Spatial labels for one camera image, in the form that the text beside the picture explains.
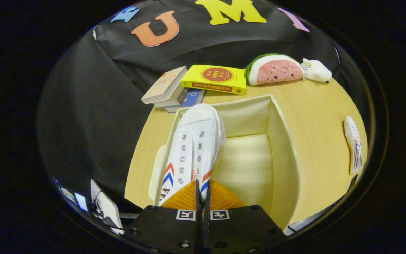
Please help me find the yellow book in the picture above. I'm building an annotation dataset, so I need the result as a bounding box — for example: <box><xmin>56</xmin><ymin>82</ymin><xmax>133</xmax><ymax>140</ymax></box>
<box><xmin>180</xmin><ymin>65</ymin><xmax>247</xmax><ymax>96</ymax></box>

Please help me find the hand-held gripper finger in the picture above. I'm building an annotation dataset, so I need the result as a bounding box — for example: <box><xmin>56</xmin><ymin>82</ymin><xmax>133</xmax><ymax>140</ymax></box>
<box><xmin>202</xmin><ymin>179</ymin><xmax>287</xmax><ymax>254</ymax></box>
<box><xmin>123</xmin><ymin>179</ymin><xmax>203</xmax><ymax>254</ymax></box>

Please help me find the white plush toy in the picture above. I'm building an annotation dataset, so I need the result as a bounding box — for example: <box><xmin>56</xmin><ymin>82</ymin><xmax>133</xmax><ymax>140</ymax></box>
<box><xmin>302</xmin><ymin>58</ymin><xmax>332</xmax><ymax>83</ymax></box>

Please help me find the computer monitor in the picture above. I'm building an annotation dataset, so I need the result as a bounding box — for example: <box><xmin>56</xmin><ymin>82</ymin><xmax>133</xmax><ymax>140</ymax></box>
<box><xmin>53</xmin><ymin>176</ymin><xmax>89</xmax><ymax>212</ymax></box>

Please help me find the watermelon slice plush toy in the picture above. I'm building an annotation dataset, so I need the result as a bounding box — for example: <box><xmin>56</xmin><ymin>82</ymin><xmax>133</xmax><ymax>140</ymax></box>
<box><xmin>244</xmin><ymin>53</ymin><xmax>305</xmax><ymax>86</ymax></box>

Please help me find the beige cover book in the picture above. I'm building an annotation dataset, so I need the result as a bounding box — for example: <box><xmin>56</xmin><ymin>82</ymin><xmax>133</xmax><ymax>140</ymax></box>
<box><xmin>141</xmin><ymin>66</ymin><xmax>188</xmax><ymax>105</ymax></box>

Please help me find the white canvas shoe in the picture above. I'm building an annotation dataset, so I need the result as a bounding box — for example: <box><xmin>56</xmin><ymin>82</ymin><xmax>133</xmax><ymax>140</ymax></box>
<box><xmin>155</xmin><ymin>103</ymin><xmax>226</xmax><ymax>207</ymax></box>
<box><xmin>343</xmin><ymin>116</ymin><xmax>363</xmax><ymax>175</ymax></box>

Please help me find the white side table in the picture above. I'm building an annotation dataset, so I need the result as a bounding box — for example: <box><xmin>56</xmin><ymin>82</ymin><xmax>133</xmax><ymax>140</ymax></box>
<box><xmin>90</xmin><ymin>179</ymin><xmax>125</xmax><ymax>236</ymax></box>

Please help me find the blue cover book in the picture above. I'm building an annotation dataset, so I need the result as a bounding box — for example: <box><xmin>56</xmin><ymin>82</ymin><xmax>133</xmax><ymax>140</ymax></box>
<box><xmin>164</xmin><ymin>88</ymin><xmax>207</xmax><ymax>113</ymax></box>

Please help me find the white book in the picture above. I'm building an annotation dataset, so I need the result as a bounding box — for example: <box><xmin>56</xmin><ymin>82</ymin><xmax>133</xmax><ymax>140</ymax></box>
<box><xmin>153</xmin><ymin>85</ymin><xmax>189</xmax><ymax>108</ymax></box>

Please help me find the cream fabric storage box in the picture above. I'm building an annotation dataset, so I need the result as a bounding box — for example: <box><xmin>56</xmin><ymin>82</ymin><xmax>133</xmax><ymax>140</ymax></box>
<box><xmin>148</xmin><ymin>93</ymin><xmax>300</xmax><ymax>231</ymax></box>

